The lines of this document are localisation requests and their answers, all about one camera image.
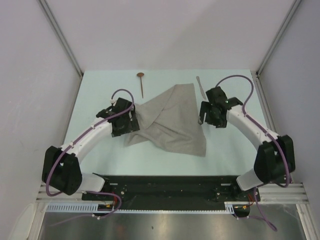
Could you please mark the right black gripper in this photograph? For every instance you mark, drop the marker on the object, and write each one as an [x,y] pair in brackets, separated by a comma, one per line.
[220,123]

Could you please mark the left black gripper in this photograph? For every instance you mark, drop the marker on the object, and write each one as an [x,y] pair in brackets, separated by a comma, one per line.
[132,125]

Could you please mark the grey cloth napkin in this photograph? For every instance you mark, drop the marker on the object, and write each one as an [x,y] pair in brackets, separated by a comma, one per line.
[170,122]

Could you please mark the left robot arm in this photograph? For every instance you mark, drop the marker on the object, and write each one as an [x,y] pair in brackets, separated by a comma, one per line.
[61,168]

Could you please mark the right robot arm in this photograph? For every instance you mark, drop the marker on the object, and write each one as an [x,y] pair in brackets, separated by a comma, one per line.
[275,156]

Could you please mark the silver knife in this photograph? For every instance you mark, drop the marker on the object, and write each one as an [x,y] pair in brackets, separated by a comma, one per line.
[201,88]

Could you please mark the brown wooden spoon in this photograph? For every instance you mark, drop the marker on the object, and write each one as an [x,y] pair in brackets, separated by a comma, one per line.
[140,76]

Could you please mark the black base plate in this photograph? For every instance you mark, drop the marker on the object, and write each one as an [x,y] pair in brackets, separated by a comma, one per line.
[172,192]

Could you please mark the white slotted cable duct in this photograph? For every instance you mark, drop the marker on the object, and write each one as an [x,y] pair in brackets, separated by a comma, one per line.
[103,208]

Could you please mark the aluminium cross rail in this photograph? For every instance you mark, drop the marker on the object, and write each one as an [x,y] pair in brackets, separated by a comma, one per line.
[269,194]

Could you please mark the right aluminium frame post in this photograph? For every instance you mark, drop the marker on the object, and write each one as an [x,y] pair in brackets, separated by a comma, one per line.
[279,35]

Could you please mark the aluminium frame post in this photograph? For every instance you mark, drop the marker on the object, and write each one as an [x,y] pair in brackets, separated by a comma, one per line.
[48,13]
[279,35]

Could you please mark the left aluminium frame post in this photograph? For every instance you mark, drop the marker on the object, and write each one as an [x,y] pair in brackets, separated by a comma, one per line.
[48,13]

